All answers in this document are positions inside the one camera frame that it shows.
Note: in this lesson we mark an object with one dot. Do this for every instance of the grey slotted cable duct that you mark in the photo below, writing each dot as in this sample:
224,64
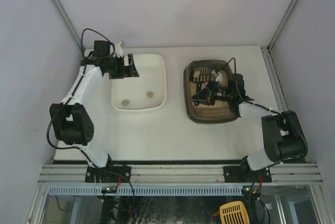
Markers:
124,190

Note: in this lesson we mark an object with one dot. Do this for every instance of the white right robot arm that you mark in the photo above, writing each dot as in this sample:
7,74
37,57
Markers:
282,134

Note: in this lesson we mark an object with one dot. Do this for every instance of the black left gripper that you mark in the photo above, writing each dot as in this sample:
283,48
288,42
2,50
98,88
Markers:
125,66

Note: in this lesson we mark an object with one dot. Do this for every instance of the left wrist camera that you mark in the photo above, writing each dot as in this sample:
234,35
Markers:
118,49

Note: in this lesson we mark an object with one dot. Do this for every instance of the yellow slotted scoop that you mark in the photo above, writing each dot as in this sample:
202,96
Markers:
234,212

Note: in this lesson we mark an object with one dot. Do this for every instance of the aluminium frame rail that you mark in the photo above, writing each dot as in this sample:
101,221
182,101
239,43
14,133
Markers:
283,174

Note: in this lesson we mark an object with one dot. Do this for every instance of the white plastic tub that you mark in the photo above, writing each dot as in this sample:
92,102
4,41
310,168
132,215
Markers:
152,78

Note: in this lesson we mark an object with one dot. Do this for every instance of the brown litter box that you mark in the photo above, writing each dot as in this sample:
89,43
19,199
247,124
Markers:
220,112

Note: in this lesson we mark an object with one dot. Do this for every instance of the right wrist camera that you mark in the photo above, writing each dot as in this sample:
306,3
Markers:
218,76

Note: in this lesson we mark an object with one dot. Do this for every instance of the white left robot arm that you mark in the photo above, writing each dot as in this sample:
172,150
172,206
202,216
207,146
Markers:
70,120

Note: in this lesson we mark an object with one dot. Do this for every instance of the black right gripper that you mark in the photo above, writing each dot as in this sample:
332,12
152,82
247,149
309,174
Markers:
208,94

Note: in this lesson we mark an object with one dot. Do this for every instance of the grey-green litter clump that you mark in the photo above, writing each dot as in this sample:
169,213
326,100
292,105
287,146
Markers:
194,75
150,94
125,102

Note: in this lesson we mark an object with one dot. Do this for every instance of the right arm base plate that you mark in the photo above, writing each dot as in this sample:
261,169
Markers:
235,174

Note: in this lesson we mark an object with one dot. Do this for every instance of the black litter scoop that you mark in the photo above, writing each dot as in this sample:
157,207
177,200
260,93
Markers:
205,76

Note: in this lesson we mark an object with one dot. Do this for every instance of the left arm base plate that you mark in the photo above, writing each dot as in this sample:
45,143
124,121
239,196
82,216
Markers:
118,174

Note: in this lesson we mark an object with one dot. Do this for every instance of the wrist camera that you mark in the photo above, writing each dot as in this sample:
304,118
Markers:
218,76
118,49

